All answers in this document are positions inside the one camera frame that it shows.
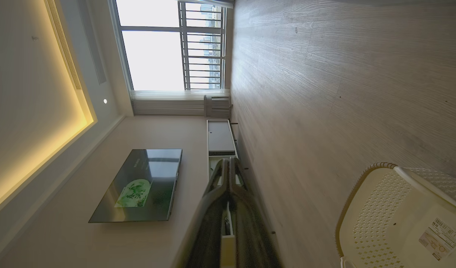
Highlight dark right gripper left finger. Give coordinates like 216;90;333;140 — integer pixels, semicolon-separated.
173;159;229;268

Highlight white low television cabinet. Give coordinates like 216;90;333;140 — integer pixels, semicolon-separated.
206;119;239;180

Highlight small grey wooden cabinet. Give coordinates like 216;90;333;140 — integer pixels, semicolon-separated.
203;95;233;119

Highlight printed label sticker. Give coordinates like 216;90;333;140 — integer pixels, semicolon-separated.
418;217;456;261

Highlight white sheer curtain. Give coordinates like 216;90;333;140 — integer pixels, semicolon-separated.
130;89;231;117

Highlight large window with railing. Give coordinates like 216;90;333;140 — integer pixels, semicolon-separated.
108;0;234;92

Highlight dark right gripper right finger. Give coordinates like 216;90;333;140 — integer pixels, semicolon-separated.
228;158;283;268

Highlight wall mounted flat television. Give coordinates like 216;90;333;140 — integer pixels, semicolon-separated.
88;149;183;223

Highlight cream plastic laundry basket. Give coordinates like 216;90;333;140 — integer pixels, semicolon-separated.
335;162;456;268

